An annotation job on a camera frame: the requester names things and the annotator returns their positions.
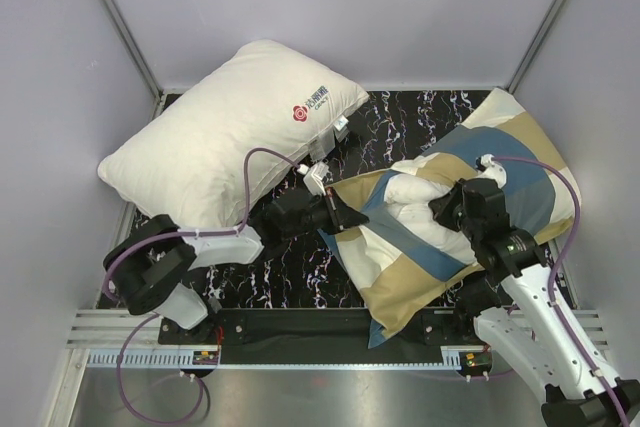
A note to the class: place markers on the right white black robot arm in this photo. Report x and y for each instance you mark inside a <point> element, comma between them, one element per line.
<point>574,383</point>

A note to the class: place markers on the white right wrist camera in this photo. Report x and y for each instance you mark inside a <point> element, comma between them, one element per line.
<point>489,168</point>

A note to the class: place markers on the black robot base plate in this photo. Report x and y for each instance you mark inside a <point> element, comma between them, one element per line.
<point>329,339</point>

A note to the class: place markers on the blue beige patchwork pillowcase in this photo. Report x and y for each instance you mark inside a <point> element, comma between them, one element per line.
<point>402,259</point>

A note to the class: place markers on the plain white pillow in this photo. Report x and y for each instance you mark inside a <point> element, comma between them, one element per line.
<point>230,139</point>

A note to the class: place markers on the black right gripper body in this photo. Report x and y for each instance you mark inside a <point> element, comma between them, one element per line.
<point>452,213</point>

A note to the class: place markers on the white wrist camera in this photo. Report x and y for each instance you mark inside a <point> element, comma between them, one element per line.
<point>313,177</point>
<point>489,168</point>

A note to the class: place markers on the aluminium frame post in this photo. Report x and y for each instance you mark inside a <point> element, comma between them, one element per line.
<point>119,22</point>
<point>547,24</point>

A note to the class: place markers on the aluminium frame post right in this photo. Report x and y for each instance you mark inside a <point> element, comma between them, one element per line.
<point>547,24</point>

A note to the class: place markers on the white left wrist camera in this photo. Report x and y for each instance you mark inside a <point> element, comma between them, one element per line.
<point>313,177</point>

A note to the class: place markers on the aluminium frame post left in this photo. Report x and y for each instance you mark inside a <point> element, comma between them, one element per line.
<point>119,22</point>

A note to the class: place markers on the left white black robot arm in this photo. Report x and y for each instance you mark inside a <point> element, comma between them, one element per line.
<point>146,271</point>

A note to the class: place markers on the white slotted cable duct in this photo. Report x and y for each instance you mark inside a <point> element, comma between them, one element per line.
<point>159,359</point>

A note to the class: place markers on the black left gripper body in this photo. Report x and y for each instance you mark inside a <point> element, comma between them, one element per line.
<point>326,215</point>

